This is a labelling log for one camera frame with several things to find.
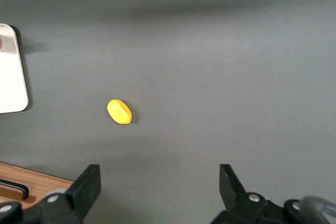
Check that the beige plastic tray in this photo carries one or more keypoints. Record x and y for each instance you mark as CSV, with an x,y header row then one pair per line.
x,y
11,77

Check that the wooden drawer front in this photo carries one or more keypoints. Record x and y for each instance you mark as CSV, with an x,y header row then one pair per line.
x,y
39,184

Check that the wooden drawer cabinet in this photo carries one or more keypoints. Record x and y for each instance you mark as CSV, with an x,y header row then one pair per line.
x,y
47,182

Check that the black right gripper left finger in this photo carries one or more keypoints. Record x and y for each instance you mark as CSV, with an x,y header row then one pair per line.
x,y
86,187

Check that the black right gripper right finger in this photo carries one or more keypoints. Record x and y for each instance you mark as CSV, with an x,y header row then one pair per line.
x,y
233,190

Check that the yellow oval sponge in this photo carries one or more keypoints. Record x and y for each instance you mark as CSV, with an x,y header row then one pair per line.
x,y
119,112

